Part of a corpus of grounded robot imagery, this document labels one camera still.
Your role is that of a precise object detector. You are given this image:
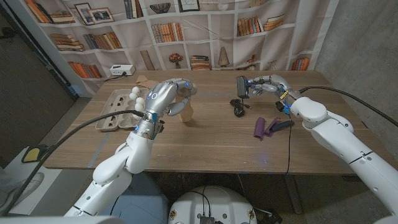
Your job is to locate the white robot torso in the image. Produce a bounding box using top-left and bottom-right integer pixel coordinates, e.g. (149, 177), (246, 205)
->
(167, 185), (258, 224)

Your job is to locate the black power box cable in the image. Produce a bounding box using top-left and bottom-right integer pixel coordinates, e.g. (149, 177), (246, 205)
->
(104, 72), (127, 83)

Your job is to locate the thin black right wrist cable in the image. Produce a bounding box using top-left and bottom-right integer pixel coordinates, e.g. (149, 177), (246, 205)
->
(284, 114), (293, 175)

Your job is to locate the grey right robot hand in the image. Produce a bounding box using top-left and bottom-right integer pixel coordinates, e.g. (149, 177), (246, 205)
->
(247, 73), (302, 105)

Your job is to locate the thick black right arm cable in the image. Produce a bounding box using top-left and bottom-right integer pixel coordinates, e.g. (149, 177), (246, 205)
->
(298, 86), (398, 128)

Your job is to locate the black speaker cable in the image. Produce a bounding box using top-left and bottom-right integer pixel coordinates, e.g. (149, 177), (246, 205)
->
(229, 98), (252, 118)

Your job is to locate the purple plastic clip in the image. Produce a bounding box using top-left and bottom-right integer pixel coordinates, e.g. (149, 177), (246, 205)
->
(253, 116), (295, 141)

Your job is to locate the grey table leg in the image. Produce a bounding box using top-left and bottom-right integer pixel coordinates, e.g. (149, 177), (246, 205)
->
(282, 174), (304, 215)

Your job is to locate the white power box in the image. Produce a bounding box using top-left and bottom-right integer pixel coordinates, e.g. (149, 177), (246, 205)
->
(109, 64), (136, 77)

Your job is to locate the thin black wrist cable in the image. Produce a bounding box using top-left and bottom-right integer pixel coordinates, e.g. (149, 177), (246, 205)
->
(284, 114), (293, 175)
(109, 194), (122, 216)

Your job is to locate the thin black left wrist cable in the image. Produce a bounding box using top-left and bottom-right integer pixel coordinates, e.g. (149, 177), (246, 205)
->
(109, 194), (122, 216)

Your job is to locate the brown cardboard egg carton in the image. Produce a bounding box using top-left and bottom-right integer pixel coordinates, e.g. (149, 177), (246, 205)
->
(95, 88), (152, 132)

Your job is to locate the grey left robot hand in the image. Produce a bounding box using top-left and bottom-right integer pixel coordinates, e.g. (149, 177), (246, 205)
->
(134, 77), (198, 141)

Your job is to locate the white sneaker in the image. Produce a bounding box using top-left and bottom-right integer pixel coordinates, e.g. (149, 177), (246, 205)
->
(0, 172), (45, 215)

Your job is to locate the printed bookshelf backdrop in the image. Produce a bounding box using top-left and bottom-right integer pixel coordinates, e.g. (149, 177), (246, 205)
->
(18, 0), (340, 96)

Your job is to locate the yellow and black floor object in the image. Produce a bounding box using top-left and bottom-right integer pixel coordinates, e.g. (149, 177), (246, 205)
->
(21, 144), (53, 164)

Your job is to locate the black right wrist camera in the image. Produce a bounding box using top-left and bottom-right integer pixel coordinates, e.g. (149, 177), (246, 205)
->
(275, 101), (292, 116)

